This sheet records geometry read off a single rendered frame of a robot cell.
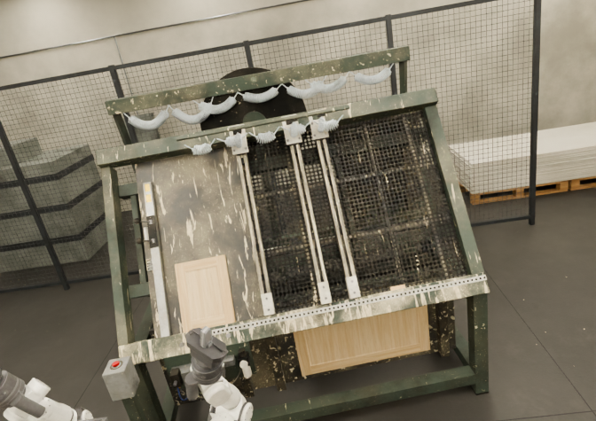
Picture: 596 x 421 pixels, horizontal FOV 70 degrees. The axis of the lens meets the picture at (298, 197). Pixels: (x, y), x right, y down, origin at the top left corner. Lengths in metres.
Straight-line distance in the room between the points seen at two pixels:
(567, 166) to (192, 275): 4.93
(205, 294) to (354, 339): 1.04
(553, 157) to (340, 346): 4.08
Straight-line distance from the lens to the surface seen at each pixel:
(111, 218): 2.86
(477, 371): 3.17
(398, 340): 3.10
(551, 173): 6.22
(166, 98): 3.21
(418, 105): 2.88
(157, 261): 2.73
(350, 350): 3.05
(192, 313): 2.69
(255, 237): 2.62
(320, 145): 2.71
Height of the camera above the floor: 2.38
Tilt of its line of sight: 20 degrees down
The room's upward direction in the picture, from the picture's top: 10 degrees counter-clockwise
